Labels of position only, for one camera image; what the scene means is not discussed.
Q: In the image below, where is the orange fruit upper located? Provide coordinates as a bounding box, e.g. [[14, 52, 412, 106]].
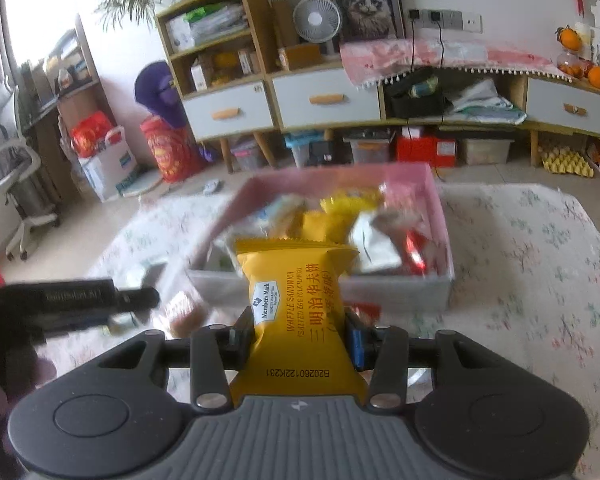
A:
[[556, 26, 582, 52]]

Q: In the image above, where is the framed cat picture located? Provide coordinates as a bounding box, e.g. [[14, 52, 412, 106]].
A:
[[332, 0, 405, 44]]

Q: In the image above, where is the wooden shelf cabinet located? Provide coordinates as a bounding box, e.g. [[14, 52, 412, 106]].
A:
[[156, 0, 386, 167]]

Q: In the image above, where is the red festive bag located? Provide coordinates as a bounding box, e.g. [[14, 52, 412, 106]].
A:
[[140, 115, 206, 183]]

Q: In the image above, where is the red snack packet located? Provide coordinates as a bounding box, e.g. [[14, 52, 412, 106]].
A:
[[403, 230, 429, 275]]

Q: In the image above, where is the pink table runner cloth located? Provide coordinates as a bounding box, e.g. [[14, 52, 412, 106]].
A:
[[339, 39, 573, 87]]

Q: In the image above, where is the purple plush toy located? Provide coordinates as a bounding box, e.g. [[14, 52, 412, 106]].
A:
[[134, 61, 187, 129]]

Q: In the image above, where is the low wooden tv cabinet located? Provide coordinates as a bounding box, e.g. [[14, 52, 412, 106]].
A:
[[380, 68, 600, 166]]

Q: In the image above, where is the white office chair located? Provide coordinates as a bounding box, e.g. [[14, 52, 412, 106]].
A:
[[0, 82, 60, 261]]

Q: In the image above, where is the white shopping bag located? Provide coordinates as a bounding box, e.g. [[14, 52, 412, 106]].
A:
[[79, 126, 140, 203]]

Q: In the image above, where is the yellow waffle snack packet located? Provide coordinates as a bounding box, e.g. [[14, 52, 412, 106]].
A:
[[230, 238, 367, 405]]

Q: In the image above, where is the orange fruit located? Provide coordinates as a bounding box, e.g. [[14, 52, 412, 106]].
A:
[[556, 26, 582, 52], [586, 65, 600, 89]]

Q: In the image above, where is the red cardboard box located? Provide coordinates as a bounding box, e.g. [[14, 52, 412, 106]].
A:
[[396, 136, 457, 168]]

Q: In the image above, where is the white desk fan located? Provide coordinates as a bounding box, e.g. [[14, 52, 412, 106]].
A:
[[292, 0, 342, 55]]

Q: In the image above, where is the floral tablecloth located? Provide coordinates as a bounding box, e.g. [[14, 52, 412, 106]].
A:
[[40, 181, 600, 480]]

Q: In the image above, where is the pink cardboard box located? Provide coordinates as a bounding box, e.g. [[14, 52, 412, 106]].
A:
[[186, 162, 454, 313]]

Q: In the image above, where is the yellow egg tray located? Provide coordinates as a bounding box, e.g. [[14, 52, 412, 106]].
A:
[[541, 146, 594, 179]]

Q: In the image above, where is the orange fruit lower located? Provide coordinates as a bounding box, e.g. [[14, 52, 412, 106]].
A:
[[586, 65, 600, 89]]

